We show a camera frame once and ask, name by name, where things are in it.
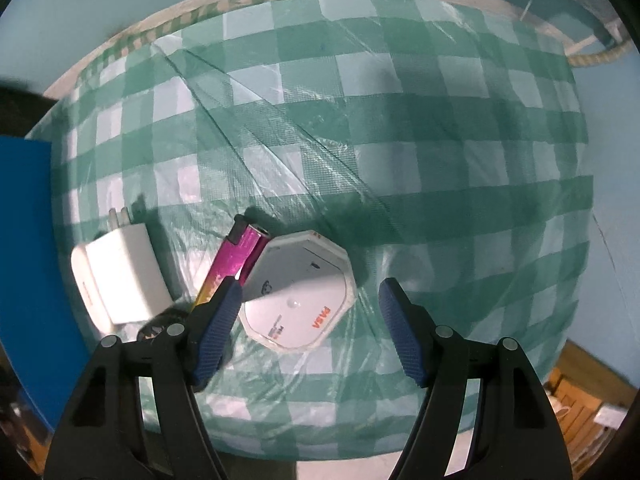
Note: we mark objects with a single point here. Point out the white octagonal box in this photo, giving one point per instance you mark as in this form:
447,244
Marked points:
295,285

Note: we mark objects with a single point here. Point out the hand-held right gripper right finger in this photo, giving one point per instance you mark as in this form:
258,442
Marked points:
400,330

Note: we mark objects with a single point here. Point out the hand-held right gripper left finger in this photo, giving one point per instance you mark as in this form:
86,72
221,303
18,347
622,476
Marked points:
217,325

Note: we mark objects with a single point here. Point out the cardboard box with blue rim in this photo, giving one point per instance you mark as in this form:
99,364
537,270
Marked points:
30,260

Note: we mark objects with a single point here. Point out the white charger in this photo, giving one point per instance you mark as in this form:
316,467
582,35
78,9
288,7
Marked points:
120,275

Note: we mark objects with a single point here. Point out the green checked tablecloth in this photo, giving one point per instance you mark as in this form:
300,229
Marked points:
400,160

